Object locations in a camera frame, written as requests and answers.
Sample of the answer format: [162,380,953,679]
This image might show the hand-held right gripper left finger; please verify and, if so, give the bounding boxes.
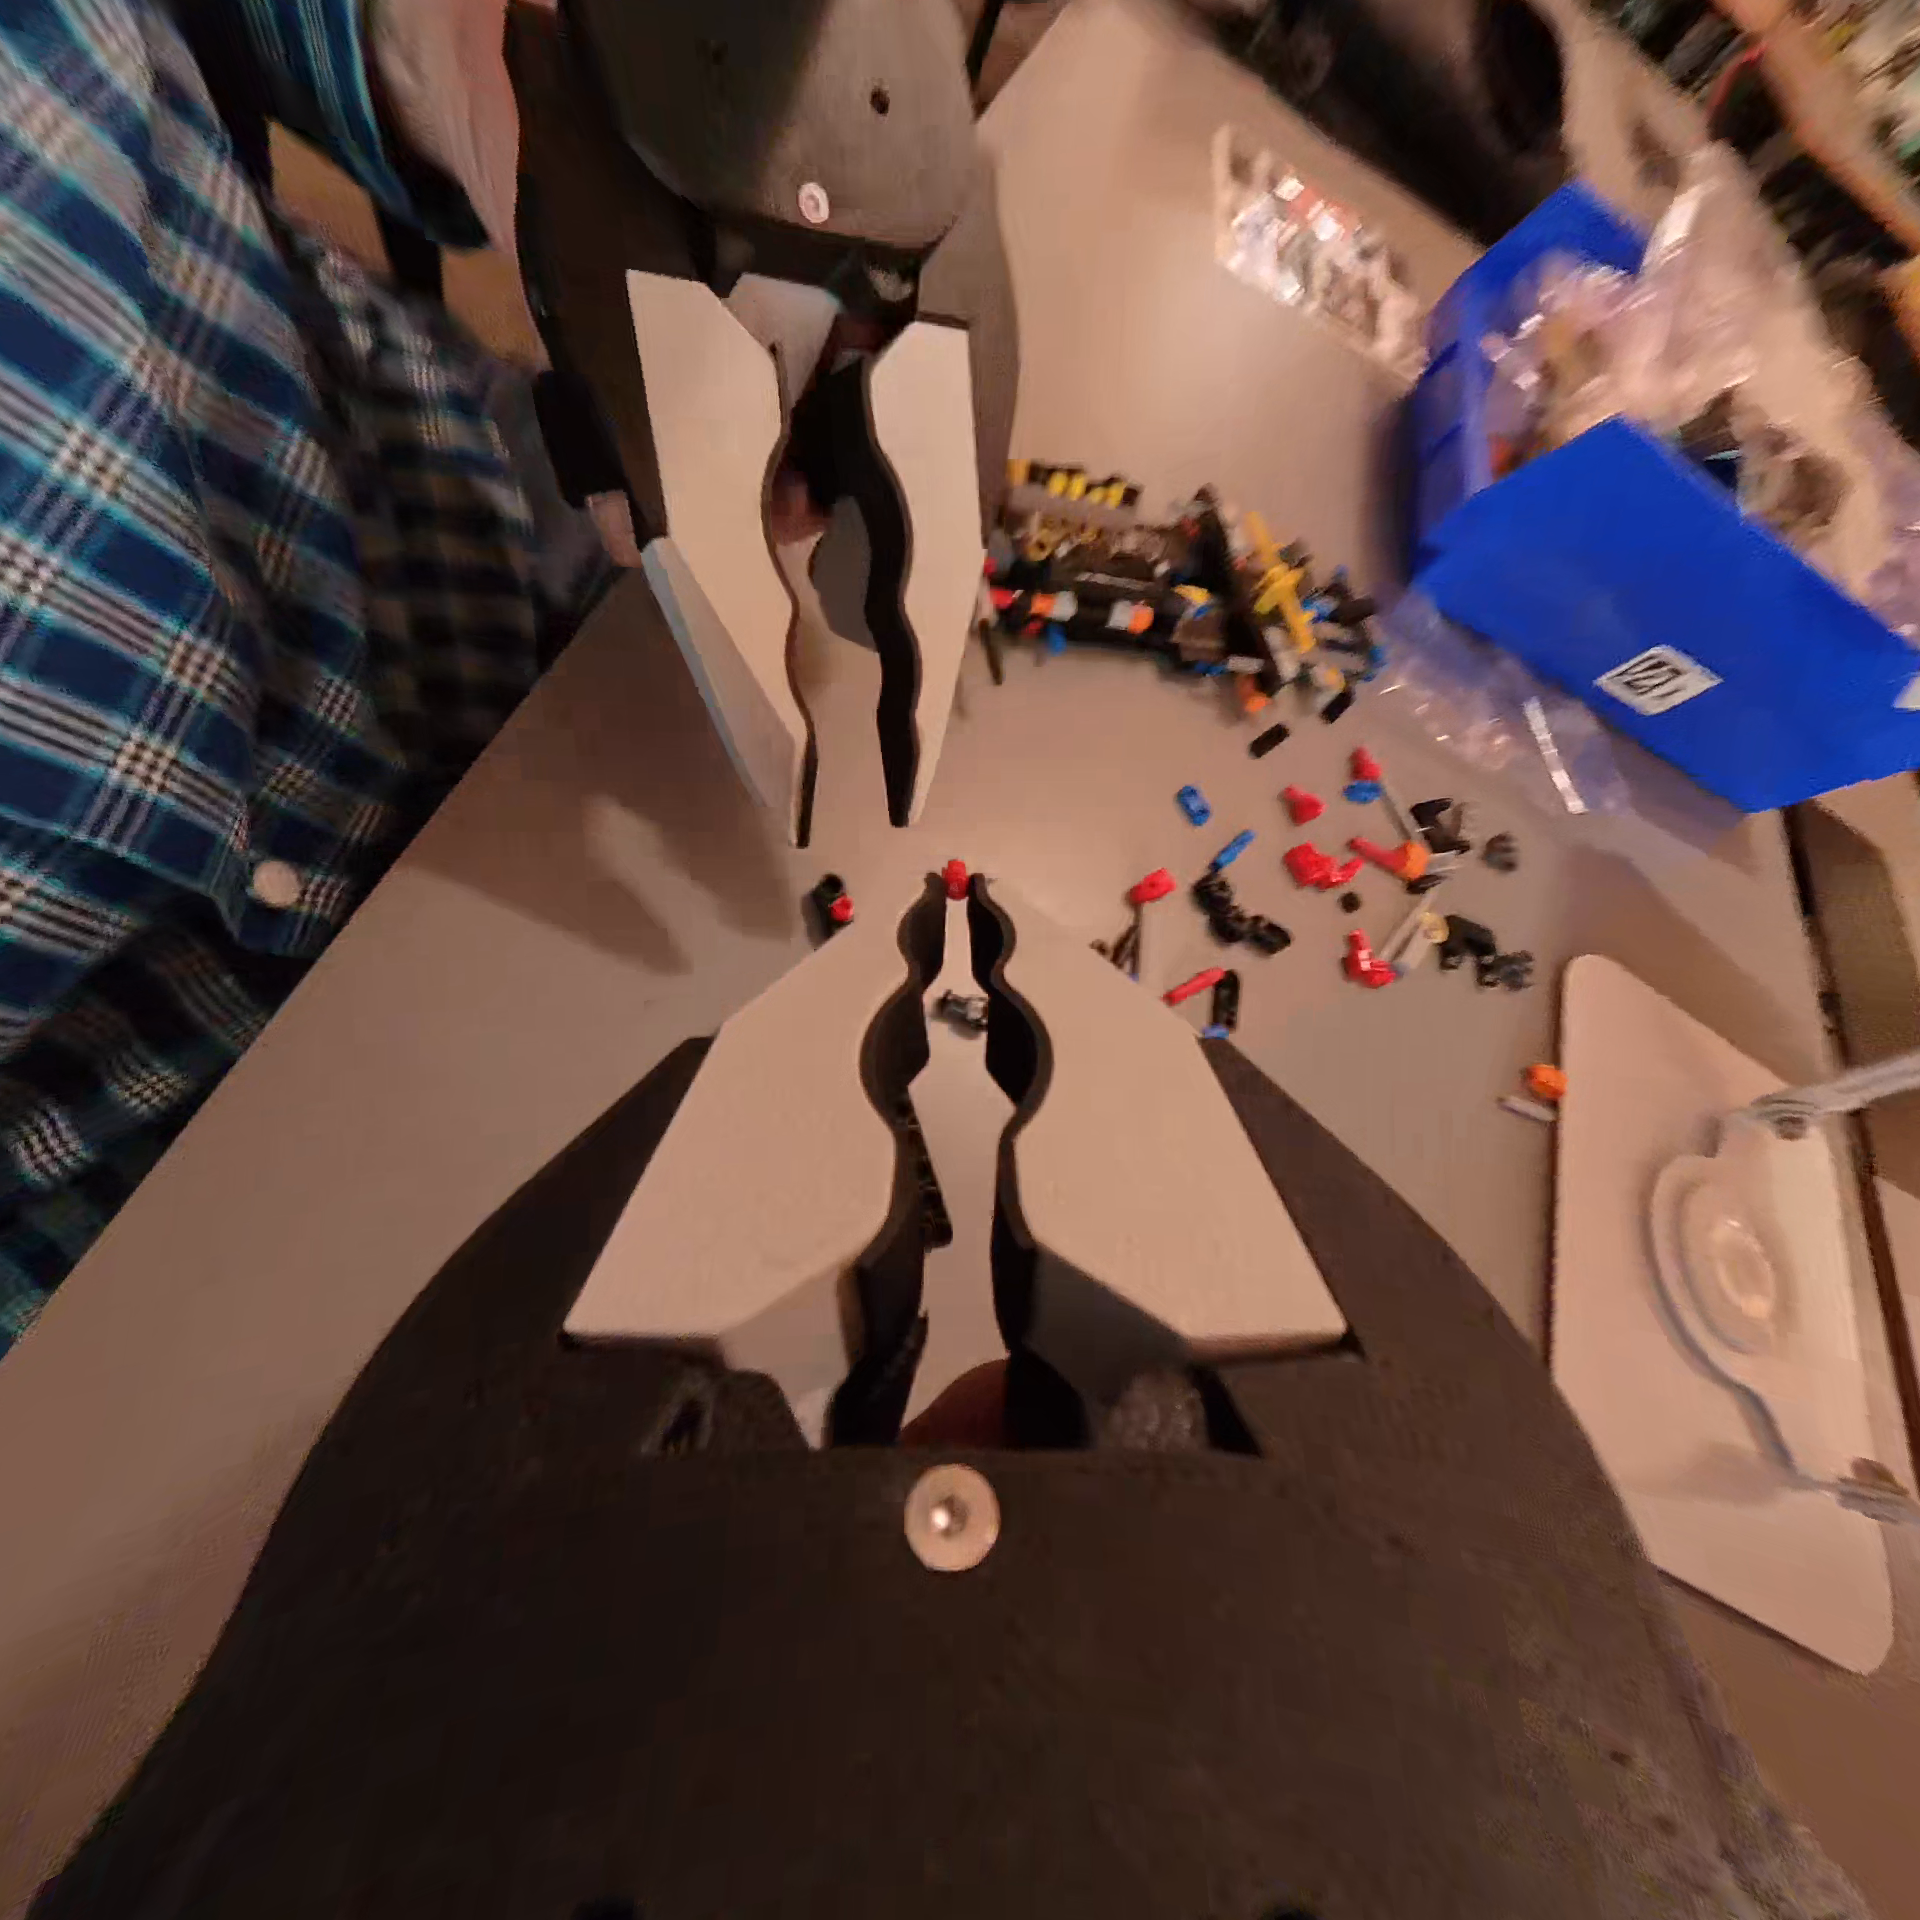
[558,884,959,1449]

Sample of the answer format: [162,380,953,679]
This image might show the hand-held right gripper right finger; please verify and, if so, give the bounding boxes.
[961,877,1348,1449]

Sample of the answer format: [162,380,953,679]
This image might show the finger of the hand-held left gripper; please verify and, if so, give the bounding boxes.
[797,318,994,832]
[626,270,843,854]

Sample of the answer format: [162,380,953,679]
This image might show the lego car chassis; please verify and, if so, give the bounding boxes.
[981,457,1388,723]

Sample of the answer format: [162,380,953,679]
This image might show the scattered loose lego pieces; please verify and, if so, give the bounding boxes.
[930,723,1539,1039]

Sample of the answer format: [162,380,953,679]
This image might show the person's right hand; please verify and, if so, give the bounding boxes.
[898,1358,1009,1452]

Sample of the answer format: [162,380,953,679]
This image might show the sticker sheet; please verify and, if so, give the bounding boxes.
[1212,123,1427,369]

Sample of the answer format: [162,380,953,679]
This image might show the blue plaid shirt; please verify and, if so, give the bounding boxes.
[0,0,540,1352]

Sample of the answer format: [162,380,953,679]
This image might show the clear plastic bag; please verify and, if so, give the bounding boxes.
[1373,593,1668,821]

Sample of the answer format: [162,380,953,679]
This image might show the blue plastic bin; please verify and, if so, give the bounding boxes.
[1402,182,1920,813]

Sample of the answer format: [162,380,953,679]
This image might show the bundle of clear parts bags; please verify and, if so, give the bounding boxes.
[1478,143,1920,630]

